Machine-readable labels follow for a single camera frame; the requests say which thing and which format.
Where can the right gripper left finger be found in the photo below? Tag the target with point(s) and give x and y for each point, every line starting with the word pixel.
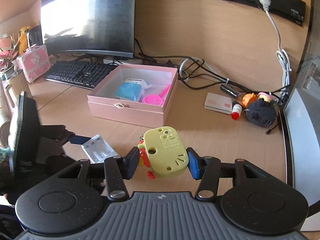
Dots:
pixel 117 169

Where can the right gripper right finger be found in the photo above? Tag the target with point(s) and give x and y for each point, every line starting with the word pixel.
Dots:
pixel 207 170

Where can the black plush toy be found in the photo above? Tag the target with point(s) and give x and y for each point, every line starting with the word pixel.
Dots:
pixel 261 113

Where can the black flashlight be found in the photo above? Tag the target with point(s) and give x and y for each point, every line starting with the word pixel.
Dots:
pixel 234 94

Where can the orange pumpkin toy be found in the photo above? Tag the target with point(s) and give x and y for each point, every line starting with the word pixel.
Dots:
pixel 247 99

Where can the white red glue stick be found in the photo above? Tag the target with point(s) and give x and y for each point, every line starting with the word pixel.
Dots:
pixel 236 110

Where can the pink open cardboard box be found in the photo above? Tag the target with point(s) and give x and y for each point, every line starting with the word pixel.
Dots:
pixel 104 104

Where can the black keyboard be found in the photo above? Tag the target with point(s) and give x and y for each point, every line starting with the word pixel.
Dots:
pixel 82 74

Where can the glass panel computer case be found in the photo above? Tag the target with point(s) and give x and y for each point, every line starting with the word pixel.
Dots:
pixel 300 118

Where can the white card pack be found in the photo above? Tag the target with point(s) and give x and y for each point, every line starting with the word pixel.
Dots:
pixel 218 103

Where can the yellow toy keychain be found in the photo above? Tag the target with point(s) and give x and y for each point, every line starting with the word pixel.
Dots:
pixel 163 153

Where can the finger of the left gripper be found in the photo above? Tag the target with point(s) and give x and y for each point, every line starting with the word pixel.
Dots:
pixel 75 138

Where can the blue white packet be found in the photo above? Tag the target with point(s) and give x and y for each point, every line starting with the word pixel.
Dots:
pixel 132 89

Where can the pink white jewelry box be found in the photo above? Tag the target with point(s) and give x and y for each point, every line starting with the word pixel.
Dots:
pixel 34 62

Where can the yellow plush toy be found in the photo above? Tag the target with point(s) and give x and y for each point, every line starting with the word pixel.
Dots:
pixel 22 39

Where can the white usb battery charger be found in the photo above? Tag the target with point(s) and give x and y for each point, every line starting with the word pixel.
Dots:
pixel 97 149

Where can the black computer monitor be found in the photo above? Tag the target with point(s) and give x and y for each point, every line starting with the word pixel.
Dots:
pixel 103 27

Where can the pink plastic strainer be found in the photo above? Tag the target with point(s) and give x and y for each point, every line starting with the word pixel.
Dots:
pixel 156 99

